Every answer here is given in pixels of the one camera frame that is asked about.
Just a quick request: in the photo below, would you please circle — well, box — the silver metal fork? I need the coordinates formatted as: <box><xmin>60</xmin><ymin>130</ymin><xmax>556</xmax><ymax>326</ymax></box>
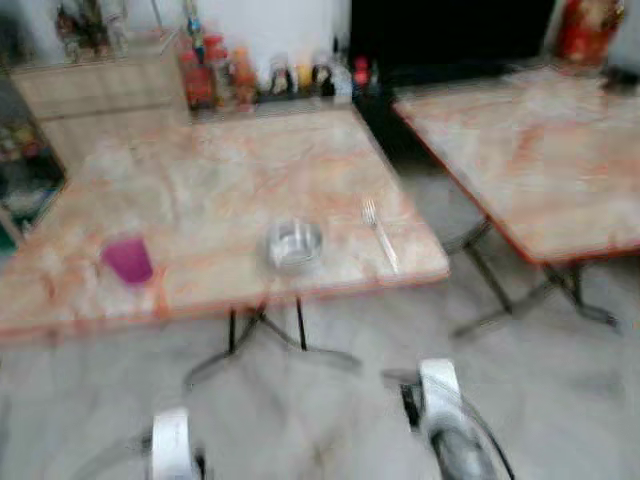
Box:
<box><xmin>361</xmin><ymin>198</ymin><xmax>400</xmax><ymax>273</ymax></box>

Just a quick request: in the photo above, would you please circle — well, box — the silver metal bowl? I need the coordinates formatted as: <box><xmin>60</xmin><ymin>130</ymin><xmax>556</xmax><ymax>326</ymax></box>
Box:
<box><xmin>264</xmin><ymin>220</ymin><xmax>325</xmax><ymax>271</ymax></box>

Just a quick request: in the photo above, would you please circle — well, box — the pink plastic cup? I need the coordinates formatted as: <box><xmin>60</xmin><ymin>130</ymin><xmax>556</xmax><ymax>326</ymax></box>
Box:
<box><xmin>100</xmin><ymin>235</ymin><xmax>156</xmax><ymax>286</ymax></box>

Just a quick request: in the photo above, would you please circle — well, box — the small red bottle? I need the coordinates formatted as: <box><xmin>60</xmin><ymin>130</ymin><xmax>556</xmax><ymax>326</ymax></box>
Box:
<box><xmin>350</xmin><ymin>56</ymin><xmax>374</xmax><ymax>96</ymax></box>

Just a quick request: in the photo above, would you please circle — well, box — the orange bottle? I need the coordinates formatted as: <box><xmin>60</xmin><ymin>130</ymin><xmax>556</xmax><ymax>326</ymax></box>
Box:
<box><xmin>230</xmin><ymin>47</ymin><xmax>257</xmax><ymax>101</ymax></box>

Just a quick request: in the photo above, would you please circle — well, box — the large black television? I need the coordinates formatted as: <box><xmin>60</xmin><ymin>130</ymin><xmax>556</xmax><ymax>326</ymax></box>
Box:
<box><xmin>350</xmin><ymin>0</ymin><xmax>556</xmax><ymax>73</ymax></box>

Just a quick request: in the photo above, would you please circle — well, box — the red containers stack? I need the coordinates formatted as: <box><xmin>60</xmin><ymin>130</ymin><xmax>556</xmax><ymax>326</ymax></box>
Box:
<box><xmin>180</xmin><ymin>35</ymin><xmax>227</xmax><ymax>109</ymax></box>

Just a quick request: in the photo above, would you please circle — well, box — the big red jar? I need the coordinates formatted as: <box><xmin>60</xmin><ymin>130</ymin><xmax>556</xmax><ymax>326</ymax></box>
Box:
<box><xmin>553</xmin><ymin>0</ymin><xmax>623</xmax><ymax>63</ymax></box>

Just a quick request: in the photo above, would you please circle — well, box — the tall slim bottle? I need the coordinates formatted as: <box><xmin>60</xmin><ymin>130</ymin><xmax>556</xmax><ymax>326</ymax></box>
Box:
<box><xmin>183</xmin><ymin>0</ymin><xmax>205</xmax><ymax>59</ymax></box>

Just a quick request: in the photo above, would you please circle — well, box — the light wooden cabinet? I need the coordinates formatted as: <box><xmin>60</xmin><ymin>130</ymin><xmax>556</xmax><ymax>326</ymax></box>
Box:
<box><xmin>10</xmin><ymin>42</ymin><xmax>191</xmax><ymax>166</ymax></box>

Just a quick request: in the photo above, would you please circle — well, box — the dark ornaments cluster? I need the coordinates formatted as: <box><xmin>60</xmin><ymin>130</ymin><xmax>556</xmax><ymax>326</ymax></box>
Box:
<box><xmin>55</xmin><ymin>0</ymin><xmax>113</xmax><ymax>56</ymax></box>

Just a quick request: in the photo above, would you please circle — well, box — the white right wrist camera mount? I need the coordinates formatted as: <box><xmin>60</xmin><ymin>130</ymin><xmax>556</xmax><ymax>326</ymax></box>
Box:
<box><xmin>420</xmin><ymin>358</ymin><xmax>463</xmax><ymax>433</ymax></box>

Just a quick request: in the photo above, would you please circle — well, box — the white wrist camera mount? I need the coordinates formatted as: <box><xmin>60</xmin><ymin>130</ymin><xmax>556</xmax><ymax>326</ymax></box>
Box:
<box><xmin>150</xmin><ymin>407</ymin><xmax>194</xmax><ymax>480</ymax></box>
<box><xmin>420</xmin><ymin>358</ymin><xmax>463</xmax><ymax>433</ymax></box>

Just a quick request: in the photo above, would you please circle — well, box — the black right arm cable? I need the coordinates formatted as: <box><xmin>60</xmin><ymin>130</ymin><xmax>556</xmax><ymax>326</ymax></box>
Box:
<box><xmin>462</xmin><ymin>398</ymin><xmax>517</xmax><ymax>480</ymax></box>

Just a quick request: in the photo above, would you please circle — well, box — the black metal table leg frame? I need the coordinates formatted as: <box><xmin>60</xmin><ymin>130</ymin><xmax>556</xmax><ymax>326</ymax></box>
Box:
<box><xmin>445</xmin><ymin>220</ymin><xmax>621</xmax><ymax>336</ymax></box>
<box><xmin>185</xmin><ymin>295</ymin><xmax>361</xmax><ymax>386</ymax></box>

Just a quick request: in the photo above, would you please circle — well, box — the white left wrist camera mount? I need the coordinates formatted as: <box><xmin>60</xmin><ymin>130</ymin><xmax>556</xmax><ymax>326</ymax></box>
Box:
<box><xmin>150</xmin><ymin>407</ymin><xmax>194</xmax><ymax>480</ymax></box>

